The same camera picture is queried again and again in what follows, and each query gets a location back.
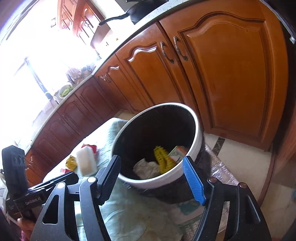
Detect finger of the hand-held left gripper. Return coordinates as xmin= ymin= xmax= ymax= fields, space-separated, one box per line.
xmin=43 ymin=173 xmax=80 ymax=189

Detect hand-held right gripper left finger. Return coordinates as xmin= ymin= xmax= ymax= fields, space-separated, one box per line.
xmin=32 ymin=155 xmax=122 ymax=241

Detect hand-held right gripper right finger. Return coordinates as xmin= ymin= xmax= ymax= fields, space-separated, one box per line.
xmin=182 ymin=156 xmax=272 ymax=241

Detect green snack wrapper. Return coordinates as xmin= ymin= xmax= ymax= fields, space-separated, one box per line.
xmin=167 ymin=146 xmax=188 ymax=163

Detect yellow foam fruit net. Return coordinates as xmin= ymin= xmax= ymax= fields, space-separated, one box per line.
xmin=154 ymin=145 xmax=174 ymax=173

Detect white tissue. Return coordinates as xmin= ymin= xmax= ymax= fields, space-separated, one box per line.
xmin=133 ymin=159 xmax=163 ymax=179

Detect black bin with white rim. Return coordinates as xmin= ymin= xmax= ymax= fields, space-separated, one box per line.
xmin=111 ymin=102 xmax=212 ymax=205

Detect crumpled colourful wrapper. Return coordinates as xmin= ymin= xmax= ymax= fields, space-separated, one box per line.
xmin=66 ymin=155 xmax=77 ymax=169

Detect white sponge block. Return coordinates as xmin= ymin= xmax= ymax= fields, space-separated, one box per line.
xmin=76 ymin=145 xmax=98 ymax=176

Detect small red wrapper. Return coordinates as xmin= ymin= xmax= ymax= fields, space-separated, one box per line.
xmin=81 ymin=143 xmax=99 ymax=161

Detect floral light green tablecloth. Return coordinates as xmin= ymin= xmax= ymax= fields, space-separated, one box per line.
xmin=43 ymin=117 xmax=184 ymax=241

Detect green basket with vegetables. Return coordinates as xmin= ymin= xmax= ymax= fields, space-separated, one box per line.
xmin=59 ymin=84 xmax=73 ymax=98

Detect wooden base cabinets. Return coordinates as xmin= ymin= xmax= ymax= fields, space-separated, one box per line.
xmin=23 ymin=11 xmax=289 ymax=186

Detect grey kitchen countertop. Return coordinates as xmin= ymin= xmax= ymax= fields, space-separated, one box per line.
xmin=28 ymin=0 xmax=201 ymax=149

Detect kitchen window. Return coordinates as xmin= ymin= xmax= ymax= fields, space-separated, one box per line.
xmin=0 ymin=0 xmax=97 ymax=144

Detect black wok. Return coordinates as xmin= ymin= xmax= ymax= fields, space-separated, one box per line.
xmin=99 ymin=0 xmax=167 ymax=25

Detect wooden wall cabinets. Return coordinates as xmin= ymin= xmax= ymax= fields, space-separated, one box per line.
xmin=57 ymin=0 xmax=112 ymax=48

